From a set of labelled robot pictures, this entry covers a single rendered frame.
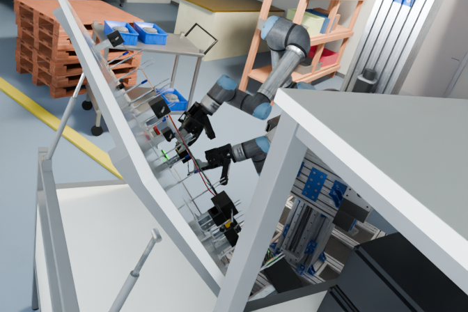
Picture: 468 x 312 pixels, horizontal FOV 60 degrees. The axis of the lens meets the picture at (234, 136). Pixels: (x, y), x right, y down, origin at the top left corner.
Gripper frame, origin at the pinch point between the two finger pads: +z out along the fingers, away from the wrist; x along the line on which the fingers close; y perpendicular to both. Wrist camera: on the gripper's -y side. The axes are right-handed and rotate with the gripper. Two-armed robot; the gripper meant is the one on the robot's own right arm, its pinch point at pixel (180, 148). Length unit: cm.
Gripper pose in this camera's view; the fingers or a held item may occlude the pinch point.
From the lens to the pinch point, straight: 167.2
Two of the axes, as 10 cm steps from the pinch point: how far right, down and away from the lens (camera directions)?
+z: -6.3, 7.7, 1.2
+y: -6.5, -4.4, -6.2
